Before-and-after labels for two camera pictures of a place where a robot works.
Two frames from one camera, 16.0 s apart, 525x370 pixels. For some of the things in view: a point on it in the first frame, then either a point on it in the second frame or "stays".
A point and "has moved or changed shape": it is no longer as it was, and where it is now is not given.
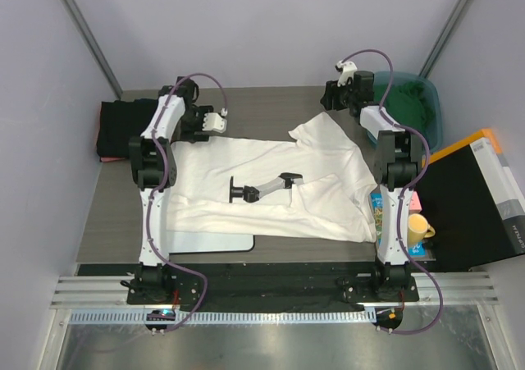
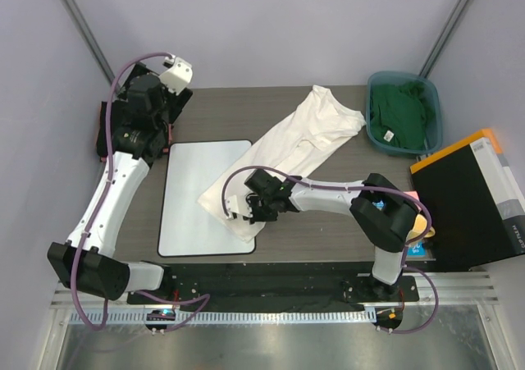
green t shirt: [408, 104] stays
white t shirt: [333, 208] has moved or changed shape
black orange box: [471, 199] stays
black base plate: [262, 285] stays
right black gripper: [330, 90] → [256, 217]
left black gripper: [188, 134] → [176, 102]
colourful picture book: [416, 249] stays
